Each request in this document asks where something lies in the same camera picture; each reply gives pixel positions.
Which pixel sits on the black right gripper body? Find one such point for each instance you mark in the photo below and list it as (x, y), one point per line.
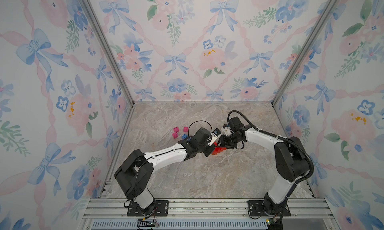
(229, 141)

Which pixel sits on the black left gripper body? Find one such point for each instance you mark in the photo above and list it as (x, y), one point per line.
(206, 149)

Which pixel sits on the red long lego brick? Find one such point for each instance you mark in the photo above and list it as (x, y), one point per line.
(218, 150)

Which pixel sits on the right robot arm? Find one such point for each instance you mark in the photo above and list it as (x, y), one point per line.
(293, 163)

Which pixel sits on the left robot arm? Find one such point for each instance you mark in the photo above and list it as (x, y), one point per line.
(135, 172)

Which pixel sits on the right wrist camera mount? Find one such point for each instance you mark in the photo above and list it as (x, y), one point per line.
(226, 131)

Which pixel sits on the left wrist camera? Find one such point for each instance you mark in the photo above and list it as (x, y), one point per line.
(215, 136)

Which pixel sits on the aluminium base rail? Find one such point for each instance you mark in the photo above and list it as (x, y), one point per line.
(209, 214)

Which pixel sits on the aluminium corner post left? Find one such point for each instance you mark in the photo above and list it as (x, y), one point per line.
(95, 24)

